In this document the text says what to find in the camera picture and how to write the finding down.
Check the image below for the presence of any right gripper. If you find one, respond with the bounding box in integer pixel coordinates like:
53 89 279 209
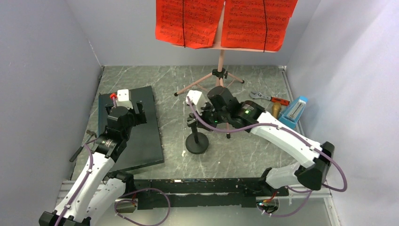
193 100 230 131

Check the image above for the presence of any pink tripod music stand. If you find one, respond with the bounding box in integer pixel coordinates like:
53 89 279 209
173 6 278 140

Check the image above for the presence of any gold microphone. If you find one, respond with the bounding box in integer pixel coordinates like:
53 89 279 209
271 102 282 119

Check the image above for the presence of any blue metronome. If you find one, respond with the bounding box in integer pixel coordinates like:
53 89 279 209
278 96 308 129

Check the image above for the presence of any red sheet music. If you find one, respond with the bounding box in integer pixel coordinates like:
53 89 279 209
221 0 297 52
155 0 224 49

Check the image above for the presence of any black microphone desk stand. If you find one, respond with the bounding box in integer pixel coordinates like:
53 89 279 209
185 113 209 154

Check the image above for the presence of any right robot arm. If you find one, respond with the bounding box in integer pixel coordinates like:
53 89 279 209
186 86 335 195

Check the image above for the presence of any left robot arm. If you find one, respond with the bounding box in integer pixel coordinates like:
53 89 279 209
39 101 147 226

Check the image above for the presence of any dark grey rack box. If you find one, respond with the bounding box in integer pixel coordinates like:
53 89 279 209
110 86 164 172

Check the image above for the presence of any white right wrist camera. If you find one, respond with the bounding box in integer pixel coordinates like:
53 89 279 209
186 90 207 109

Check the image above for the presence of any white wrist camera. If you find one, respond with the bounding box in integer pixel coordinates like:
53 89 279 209
186 90 207 109
116 89 133 109

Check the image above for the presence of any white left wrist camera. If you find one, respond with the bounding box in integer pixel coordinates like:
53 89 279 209
116 89 133 109

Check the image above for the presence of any red handled adjustable wrench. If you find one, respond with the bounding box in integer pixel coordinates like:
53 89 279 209
249 91 290 106

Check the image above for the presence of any black handled tool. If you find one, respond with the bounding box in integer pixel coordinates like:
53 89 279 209
69 130 97 162

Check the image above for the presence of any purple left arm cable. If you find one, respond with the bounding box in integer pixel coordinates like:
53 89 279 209
53 95 119 226

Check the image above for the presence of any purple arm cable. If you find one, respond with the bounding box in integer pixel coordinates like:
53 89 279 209
53 95 119 226
186 97 349 218

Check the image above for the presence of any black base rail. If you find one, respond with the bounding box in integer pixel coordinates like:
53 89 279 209
122 178 289 210

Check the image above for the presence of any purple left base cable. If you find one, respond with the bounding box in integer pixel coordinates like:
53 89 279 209
113 188 172 226

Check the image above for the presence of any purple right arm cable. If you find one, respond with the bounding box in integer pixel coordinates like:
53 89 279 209
186 97 349 218

